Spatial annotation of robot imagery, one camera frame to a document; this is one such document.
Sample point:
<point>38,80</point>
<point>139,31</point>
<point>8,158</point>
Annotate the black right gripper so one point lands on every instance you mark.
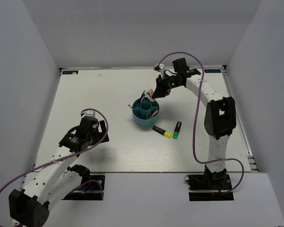
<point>161,90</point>

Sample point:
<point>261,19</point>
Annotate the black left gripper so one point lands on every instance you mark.
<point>100,135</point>

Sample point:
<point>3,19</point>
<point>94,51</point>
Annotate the pink white correction tape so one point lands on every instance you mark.
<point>149,94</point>

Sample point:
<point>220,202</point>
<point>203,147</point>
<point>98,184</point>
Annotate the green pen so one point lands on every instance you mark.
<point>142,96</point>

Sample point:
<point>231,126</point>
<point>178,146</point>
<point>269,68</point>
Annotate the yellow highlighter marker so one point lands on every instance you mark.
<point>161,131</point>

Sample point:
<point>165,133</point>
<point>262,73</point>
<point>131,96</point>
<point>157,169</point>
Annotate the green highlighter marker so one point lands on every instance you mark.
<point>177,130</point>

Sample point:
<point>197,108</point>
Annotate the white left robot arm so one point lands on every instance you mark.
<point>31,205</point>

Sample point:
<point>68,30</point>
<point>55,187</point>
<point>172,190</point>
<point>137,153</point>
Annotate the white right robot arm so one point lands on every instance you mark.
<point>220,114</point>

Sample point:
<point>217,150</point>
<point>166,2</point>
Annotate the teal round desk organizer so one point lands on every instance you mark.
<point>146,109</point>

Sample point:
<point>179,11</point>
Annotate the right blue table label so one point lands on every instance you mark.
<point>212,71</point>

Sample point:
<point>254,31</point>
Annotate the blue table label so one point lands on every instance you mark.
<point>212,71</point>
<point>70,72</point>

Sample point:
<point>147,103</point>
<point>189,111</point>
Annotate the left blue table label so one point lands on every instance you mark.
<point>70,72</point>

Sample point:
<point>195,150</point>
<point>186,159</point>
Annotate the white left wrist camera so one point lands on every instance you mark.
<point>88,113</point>

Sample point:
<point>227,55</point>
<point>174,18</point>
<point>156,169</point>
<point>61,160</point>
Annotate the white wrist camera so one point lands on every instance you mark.
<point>88,113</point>
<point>160,68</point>

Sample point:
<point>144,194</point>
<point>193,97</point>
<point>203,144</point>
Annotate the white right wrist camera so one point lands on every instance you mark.
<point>160,68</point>

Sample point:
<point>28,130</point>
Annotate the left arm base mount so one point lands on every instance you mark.
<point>92,190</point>

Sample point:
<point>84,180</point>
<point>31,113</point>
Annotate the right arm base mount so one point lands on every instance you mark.
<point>200,190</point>

